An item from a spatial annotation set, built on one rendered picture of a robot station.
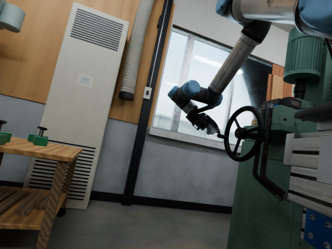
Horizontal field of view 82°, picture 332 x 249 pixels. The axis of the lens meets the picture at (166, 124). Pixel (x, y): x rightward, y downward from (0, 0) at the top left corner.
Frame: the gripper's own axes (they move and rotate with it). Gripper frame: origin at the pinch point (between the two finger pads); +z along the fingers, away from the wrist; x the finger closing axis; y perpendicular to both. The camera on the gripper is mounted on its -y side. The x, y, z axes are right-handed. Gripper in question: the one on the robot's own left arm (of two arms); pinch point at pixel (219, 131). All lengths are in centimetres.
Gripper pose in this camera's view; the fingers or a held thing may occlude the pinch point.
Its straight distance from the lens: 111.8
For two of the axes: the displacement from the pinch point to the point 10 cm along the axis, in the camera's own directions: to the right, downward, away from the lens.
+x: 2.8, -0.6, -9.6
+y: -6.3, 7.4, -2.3
